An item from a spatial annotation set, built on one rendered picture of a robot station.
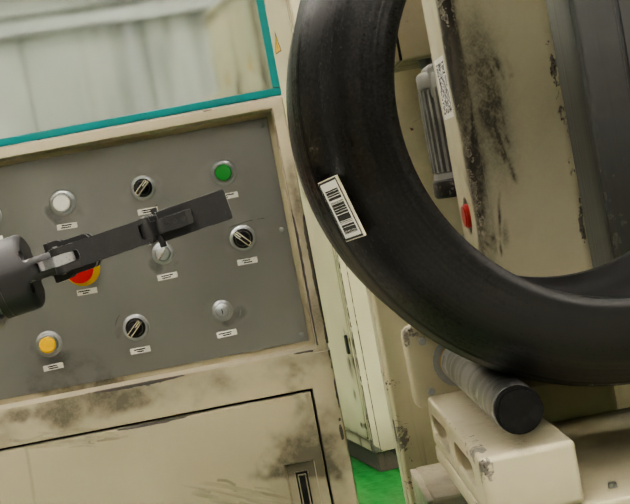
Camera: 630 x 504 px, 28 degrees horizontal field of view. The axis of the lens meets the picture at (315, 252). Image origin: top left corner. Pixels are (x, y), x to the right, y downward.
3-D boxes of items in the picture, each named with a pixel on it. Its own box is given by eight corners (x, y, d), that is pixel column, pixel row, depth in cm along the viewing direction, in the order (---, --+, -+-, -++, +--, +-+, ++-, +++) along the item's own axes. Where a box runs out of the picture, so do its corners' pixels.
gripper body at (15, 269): (-29, 247, 117) (66, 215, 117) (-10, 244, 125) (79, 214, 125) (-2, 323, 117) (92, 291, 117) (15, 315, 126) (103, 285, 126)
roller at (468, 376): (435, 344, 147) (473, 337, 147) (442, 382, 147) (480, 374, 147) (490, 391, 112) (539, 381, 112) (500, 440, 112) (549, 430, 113)
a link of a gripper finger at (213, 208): (154, 212, 122) (154, 212, 121) (223, 188, 122) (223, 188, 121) (164, 241, 122) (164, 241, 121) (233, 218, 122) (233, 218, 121)
